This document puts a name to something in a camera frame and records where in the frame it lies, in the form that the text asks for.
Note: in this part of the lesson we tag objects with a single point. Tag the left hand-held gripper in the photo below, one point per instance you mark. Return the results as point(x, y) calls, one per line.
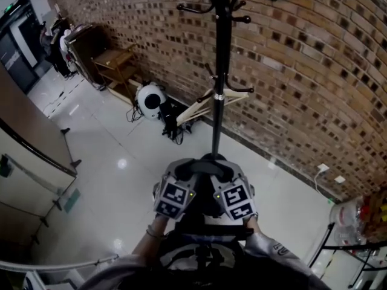
point(172, 196)

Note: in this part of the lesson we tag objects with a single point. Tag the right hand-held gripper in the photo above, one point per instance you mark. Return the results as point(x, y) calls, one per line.
point(237, 201)

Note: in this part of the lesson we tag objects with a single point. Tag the brown partition panel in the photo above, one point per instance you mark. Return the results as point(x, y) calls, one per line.
point(27, 119)

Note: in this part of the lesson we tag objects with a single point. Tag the wooden hanger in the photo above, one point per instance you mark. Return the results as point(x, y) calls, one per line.
point(196, 109)

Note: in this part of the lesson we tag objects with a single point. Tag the black metal table frame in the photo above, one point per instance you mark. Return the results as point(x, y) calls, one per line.
point(347, 248)

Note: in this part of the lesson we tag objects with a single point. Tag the dark door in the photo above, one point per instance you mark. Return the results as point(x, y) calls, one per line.
point(18, 56)

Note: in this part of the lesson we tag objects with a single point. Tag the white round robot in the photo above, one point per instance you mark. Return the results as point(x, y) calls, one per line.
point(151, 101)

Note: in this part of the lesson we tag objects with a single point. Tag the person's torso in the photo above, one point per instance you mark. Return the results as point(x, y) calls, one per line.
point(187, 270)

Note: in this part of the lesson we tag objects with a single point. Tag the white wall socket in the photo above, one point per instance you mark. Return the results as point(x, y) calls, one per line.
point(323, 168)

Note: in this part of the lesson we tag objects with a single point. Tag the white wall plate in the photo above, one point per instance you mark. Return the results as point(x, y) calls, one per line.
point(339, 179)

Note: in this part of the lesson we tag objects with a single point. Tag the red and yellow box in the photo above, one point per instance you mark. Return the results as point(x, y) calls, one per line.
point(375, 213)

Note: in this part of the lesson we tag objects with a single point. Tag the teal floor pad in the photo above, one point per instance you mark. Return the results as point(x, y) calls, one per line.
point(71, 200)

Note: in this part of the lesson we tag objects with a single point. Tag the person's left forearm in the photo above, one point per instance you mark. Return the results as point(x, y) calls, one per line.
point(148, 242)

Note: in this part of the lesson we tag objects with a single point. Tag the clear plastic bag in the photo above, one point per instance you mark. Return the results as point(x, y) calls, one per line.
point(347, 222)

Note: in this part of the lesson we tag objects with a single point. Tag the dark wooden cabinet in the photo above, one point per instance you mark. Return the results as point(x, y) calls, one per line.
point(81, 50)

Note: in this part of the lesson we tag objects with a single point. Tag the black chest harness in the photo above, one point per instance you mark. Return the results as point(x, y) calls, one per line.
point(208, 237)

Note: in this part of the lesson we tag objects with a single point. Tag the person's right forearm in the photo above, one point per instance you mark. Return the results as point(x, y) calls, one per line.
point(272, 249)

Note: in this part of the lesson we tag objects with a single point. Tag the green exit sign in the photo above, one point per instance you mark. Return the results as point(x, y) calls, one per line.
point(10, 8)

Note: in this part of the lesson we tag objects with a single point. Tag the wooden shelf unit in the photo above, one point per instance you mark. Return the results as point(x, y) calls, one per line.
point(116, 62)

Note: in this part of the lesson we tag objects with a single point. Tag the white curved rail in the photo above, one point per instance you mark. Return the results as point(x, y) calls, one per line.
point(60, 264)

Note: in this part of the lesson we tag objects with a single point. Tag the black coat rack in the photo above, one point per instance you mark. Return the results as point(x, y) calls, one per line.
point(220, 71)

